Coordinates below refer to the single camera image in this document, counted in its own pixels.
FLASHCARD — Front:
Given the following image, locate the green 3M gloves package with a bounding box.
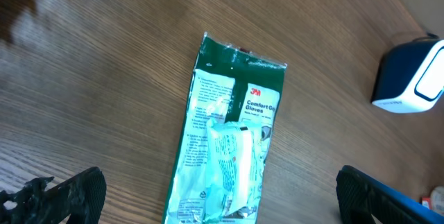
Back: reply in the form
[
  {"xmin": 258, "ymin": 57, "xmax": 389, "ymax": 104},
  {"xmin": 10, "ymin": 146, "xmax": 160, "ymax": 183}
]
[{"xmin": 162, "ymin": 35, "xmax": 287, "ymax": 223}]

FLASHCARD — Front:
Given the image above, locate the red white snack packet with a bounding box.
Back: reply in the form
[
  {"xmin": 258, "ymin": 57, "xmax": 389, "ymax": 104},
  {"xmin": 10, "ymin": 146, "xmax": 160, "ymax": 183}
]
[{"xmin": 421, "ymin": 197, "xmax": 432, "ymax": 209}]

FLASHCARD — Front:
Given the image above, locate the green white tape roll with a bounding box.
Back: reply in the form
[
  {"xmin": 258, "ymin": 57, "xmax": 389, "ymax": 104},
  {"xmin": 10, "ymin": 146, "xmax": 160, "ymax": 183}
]
[{"xmin": 430, "ymin": 186, "xmax": 444, "ymax": 216}]

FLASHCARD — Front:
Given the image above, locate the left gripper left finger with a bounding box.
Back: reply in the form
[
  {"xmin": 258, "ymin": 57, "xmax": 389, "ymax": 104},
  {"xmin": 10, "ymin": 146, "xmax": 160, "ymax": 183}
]
[{"xmin": 1, "ymin": 166, "xmax": 107, "ymax": 224}]

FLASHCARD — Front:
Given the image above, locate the white barcode scanner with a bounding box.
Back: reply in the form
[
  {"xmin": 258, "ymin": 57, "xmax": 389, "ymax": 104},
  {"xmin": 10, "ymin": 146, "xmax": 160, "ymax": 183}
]
[{"xmin": 370, "ymin": 33, "xmax": 443, "ymax": 114}]

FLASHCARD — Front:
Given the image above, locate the light green wipes packet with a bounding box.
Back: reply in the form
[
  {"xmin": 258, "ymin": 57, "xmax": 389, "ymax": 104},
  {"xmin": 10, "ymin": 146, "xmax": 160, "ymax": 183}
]
[{"xmin": 204, "ymin": 119, "xmax": 267, "ymax": 223}]

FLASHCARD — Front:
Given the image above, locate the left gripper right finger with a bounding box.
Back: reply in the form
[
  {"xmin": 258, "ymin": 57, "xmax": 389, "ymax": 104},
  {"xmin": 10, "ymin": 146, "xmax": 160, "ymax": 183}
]
[{"xmin": 336, "ymin": 165, "xmax": 443, "ymax": 224}]

